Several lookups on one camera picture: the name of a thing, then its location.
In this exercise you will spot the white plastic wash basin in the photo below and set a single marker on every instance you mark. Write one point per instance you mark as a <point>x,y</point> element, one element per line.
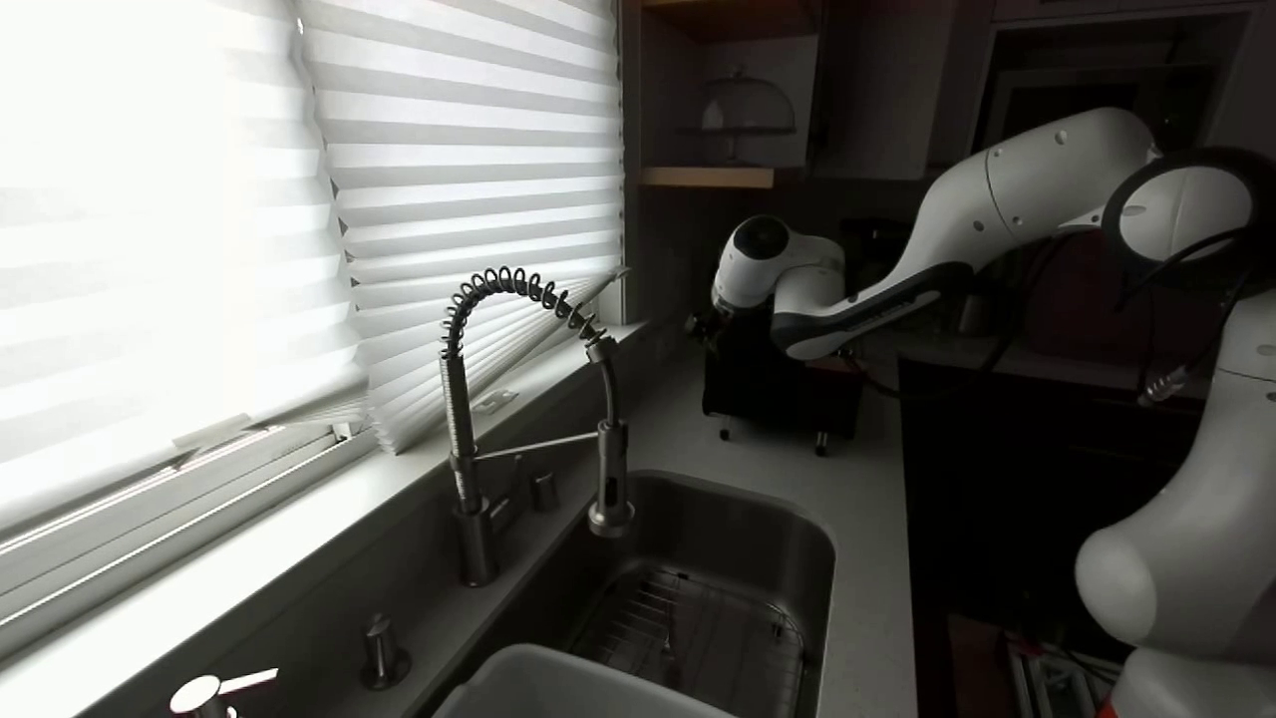
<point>548,684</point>

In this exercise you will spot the chrome soap dispenser pump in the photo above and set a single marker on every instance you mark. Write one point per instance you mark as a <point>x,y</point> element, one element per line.
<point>382,660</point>

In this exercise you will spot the steel kitchen sink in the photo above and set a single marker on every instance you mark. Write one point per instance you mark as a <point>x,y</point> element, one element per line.
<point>704,527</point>

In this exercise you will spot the white window blinds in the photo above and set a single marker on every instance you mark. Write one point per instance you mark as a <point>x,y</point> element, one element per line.
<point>227,210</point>

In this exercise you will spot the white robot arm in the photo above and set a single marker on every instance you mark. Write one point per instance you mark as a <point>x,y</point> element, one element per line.
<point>1190,577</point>

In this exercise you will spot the wire sink bottom grid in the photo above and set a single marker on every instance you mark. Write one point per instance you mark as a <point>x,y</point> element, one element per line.
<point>700,636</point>

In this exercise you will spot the black cutlery drying rack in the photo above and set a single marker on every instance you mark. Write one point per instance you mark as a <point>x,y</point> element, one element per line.
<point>751,382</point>

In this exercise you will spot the wire cake dome on shelf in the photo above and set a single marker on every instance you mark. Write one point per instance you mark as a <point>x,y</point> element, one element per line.
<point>744,107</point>

